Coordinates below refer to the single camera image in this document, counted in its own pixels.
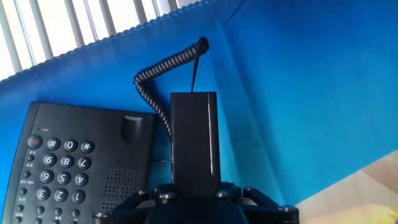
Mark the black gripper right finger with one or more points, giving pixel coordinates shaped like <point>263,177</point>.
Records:
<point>264,203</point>

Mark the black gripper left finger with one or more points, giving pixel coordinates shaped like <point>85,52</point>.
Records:
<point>130,205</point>

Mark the black telephone handset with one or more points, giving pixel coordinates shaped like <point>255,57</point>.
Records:
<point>194,143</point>

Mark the black telephone base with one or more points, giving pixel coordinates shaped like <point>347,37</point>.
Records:
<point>93,124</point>

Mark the blue printed tablecloth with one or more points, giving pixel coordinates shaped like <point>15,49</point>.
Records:
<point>295,109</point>

